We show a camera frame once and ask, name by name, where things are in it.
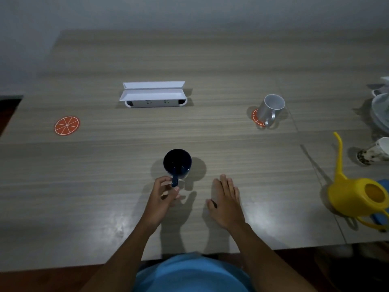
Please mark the dark blue mug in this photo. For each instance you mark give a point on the dark blue mug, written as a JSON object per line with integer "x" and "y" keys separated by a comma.
{"x": 177, "y": 163}

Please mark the yellow watering can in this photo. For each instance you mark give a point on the yellow watering can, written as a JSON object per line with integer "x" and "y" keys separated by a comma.
{"x": 354, "y": 194}

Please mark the white plate stack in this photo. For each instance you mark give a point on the white plate stack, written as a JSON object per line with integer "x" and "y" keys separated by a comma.
{"x": 381, "y": 112}

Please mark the orange slice coaster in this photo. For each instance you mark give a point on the orange slice coaster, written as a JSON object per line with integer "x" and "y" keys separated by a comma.
{"x": 254, "y": 116}
{"x": 67, "y": 125}

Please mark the white mug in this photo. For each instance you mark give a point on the white mug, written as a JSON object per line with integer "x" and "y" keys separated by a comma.
{"x": 271, "y": 109}

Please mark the white power socket box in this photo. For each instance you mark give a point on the white power socket box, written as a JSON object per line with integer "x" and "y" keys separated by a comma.
{"x": 153, "y": 95}

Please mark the person's right hand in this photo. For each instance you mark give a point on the person's right hand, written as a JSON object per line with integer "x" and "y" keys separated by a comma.
{"x": 226, "y": 208}

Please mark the blue cloth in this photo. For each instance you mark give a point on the blue cloth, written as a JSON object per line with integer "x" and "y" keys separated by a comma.
{"x": 383, "y": 209}

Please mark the person's left thumb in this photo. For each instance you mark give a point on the person's left thumb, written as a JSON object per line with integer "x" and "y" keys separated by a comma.
{"x": 173, "y": 193}

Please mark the person's left forearm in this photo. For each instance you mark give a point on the person's left forearm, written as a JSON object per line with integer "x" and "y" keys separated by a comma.
{"x": 124, "y": 258}

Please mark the person's right thumb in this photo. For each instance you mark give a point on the person's right thumb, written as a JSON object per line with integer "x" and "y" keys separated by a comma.
{"x": 211, "y": 205}

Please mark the speckled white cup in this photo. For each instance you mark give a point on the speckled white cup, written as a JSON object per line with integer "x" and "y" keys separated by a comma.
{"x": 373, "y": 152}

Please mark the person's right forearm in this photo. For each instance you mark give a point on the person's right forearm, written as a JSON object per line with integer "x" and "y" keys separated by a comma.
{"x": 264, "y": 261}

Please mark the person's light blue shirt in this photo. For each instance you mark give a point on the person's light blue shirt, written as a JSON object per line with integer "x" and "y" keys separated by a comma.
{"x": 191, "y": 275}

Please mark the person's left hand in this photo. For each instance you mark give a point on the person's left hand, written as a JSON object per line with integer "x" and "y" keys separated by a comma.
{"x": 156, "y": 206}

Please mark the person's right middle finger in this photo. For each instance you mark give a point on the person's right middle finger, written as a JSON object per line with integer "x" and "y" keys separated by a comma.
{"x": 224, "y": 187}

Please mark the person's right little finger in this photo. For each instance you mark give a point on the person's right little finger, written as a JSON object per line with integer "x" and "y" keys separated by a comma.
{"x": 236, "y": 194}

